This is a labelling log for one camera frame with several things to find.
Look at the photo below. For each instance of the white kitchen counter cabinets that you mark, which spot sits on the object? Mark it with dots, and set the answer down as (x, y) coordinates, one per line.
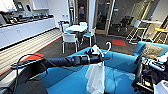
(20, 31)

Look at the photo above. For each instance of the yellow bar stool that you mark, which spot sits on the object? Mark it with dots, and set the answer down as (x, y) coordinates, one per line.
(161, 31)

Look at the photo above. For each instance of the wooden glass door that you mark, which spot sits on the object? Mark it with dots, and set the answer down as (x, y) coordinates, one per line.
(82, 11)
(101, 16)

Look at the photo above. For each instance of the black equipment cart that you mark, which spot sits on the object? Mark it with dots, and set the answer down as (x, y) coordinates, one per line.
(143, 76)

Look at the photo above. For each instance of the white upper kitchen cabinets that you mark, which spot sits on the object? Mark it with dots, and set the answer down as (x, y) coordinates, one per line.
(40, 4)

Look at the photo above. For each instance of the round white low table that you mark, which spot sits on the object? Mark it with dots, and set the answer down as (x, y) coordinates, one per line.
(76, 28)

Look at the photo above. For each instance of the patterned beige cushion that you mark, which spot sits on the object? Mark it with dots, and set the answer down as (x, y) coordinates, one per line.
(151, 50)

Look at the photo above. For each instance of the white clothes hanger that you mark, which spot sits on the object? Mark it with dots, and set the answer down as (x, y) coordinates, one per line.
(109, 45)

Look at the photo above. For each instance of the blue sofa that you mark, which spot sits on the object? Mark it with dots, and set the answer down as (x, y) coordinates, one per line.
(120, 73)

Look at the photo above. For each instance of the white chair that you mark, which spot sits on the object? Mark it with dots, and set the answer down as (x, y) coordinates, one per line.
(70, 40)
(64, 26)
(83, 24)
(89, 35)

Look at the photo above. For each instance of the white bar stool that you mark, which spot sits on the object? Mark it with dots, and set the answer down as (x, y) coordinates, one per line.
(134, 28)

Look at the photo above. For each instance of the round white high table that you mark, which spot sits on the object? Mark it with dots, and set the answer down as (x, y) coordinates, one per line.
(149, 21)

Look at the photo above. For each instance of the white box device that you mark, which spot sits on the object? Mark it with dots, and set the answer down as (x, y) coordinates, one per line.
(161, 87)

